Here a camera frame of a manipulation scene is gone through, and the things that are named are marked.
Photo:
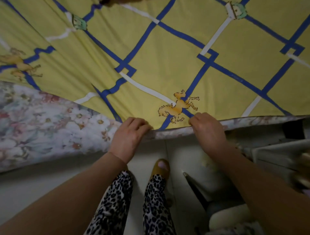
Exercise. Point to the person's left hand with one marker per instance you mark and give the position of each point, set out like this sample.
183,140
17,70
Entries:
127,141

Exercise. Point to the person's right hand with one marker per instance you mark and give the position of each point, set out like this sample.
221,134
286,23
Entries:
209,135

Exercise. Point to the person's right fingers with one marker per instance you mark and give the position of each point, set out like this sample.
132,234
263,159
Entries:
199,118

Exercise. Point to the person's left fingers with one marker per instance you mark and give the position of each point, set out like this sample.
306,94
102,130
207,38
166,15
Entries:
136,124

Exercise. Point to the yellow bed sheet blue lattice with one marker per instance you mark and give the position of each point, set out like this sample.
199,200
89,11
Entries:
169,48

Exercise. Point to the person's left forearm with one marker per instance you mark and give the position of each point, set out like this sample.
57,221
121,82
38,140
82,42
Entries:
72,196

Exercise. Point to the person's right forearm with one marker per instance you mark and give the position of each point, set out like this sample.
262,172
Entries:
261,198

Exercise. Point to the mustard yellow slipper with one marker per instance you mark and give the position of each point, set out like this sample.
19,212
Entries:
157,170

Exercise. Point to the leopard print trousers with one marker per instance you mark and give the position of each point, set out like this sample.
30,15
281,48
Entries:
157,208

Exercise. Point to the floral mattress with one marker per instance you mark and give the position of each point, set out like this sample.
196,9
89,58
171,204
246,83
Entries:
36,126

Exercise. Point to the cream rounded object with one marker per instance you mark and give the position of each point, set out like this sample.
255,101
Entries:
230,216

